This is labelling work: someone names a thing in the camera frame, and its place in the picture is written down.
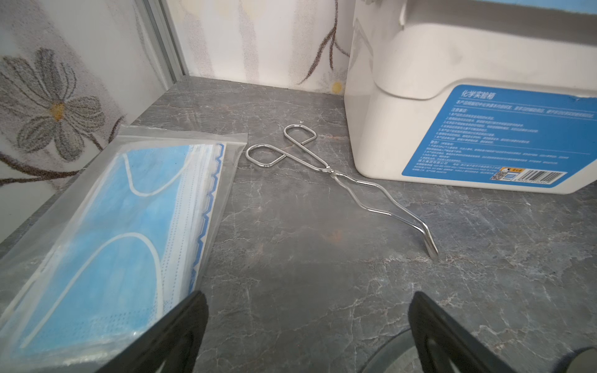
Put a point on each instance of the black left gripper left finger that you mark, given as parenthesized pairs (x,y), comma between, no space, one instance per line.
(171,345)

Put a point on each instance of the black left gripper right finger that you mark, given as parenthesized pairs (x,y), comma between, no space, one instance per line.
(443,345)

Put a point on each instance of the blue face masks pack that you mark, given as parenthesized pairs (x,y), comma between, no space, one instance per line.
(120,248)

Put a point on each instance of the silver metal tongs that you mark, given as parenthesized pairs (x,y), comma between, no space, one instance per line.
(300,135)

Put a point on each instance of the white box with blue lid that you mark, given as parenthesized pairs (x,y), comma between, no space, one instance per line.
(473,93)

